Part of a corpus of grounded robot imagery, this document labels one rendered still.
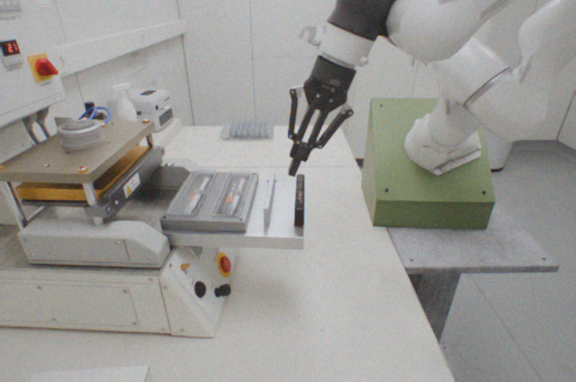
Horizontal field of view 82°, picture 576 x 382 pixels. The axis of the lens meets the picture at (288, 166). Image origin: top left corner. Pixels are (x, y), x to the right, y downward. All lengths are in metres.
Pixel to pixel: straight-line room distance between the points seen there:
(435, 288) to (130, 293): 1.01
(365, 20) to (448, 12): 0.12
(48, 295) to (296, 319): 0.50
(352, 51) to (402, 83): 2.32
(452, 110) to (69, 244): 0.83
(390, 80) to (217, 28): 1.51
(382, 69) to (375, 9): 2.25
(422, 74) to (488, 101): 2.17
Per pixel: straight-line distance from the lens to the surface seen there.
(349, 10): 0.58
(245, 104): 3.22
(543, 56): 0.79
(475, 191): 1.11
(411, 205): 1.05
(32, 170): 0.72
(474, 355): 1.83
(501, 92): 0.78
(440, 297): 1.41
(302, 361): 0.74
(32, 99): 0.90
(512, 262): 1.09
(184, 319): 0.75
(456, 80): 0.79
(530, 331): 2.05
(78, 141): 0.76
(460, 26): 0.53
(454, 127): 0.89
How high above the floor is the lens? 1.37
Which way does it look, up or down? 27 degrees down
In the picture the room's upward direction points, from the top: straight up
